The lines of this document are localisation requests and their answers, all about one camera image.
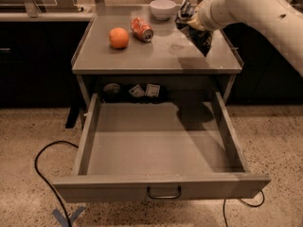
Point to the open grey drawer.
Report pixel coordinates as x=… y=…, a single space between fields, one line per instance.
x=188 y=142

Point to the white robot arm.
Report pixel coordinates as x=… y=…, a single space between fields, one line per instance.
x=276 y=20

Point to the red soda can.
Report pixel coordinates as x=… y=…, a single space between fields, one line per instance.
x=141 y=29

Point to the dark round object under counter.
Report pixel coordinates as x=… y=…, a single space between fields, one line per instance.
x=111 y=90

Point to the white bowl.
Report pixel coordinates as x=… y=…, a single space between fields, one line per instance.
x=162 y=9

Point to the blue tape floor mark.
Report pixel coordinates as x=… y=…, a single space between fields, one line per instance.
x=67 y=220

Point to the orange fruit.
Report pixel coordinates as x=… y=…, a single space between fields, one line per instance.
x=119 y=38

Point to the white label card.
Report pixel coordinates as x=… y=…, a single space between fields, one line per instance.
x=137 y=91
x=152 y=90

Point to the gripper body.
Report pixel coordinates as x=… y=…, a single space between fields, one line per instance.
x=205 y=15

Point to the grey cabinet counter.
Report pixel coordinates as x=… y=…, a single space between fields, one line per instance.
x=169 y=58

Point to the white label card right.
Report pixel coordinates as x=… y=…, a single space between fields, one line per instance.
x=152 y=90

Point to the black drawer handle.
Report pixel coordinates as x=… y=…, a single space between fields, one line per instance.
x=164 y=193

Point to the white label card left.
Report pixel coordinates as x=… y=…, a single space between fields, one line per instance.
x=137 y=91

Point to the blue chip bag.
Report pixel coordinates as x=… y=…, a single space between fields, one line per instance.
x=201 y=39

